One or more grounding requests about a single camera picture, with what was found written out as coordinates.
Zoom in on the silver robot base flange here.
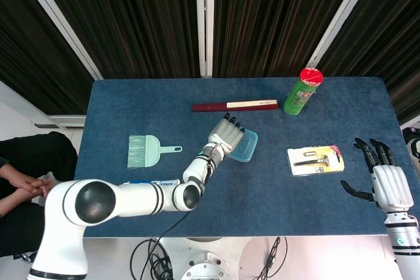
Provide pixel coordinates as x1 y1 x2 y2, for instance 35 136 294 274
180 250 229 280

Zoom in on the person in black clothing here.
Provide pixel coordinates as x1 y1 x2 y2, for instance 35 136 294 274
0 131 78 258

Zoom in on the green can with red lid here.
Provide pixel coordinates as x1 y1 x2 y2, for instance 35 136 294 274
283 67 324 116

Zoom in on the dark pleated curtain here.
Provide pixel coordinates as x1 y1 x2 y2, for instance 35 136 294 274
0 0 95 115
32 0 201 80
318 0 420 127
212 0 364 78

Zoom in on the purple black device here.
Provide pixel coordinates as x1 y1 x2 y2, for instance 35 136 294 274
402 125 420 163

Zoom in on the green mini brush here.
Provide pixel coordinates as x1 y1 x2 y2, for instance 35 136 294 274
127 134 148 170

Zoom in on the white window frame post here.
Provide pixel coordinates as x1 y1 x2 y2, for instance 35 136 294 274
12 0 104 81
306 0 381 77
195 0 215 78

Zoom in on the dark red folded fan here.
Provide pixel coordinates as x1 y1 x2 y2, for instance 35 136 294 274
191 98 280 113

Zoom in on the white cloth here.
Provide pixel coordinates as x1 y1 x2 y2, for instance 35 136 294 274
31 170 62 207

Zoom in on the white blue toothpaste tube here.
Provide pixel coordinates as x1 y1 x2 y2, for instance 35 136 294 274
123 178 180 186

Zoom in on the blue translucent plastic lid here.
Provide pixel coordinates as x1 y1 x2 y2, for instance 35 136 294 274
228 129 259 163

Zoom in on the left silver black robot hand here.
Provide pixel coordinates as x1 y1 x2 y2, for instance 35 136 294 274
208 112 247 157

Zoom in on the razor in blister pack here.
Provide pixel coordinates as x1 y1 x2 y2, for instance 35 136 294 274
286 144 346 176

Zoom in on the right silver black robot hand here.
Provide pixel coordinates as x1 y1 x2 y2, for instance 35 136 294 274
340 137 415 214

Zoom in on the thin black cable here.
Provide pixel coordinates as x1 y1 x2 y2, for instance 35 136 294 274
257 236 289 280

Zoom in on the black cable bundle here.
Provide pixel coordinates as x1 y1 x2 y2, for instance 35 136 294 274
130 209 194 280

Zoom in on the blue table mat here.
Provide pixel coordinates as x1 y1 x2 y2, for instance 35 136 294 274
73 76 420 238

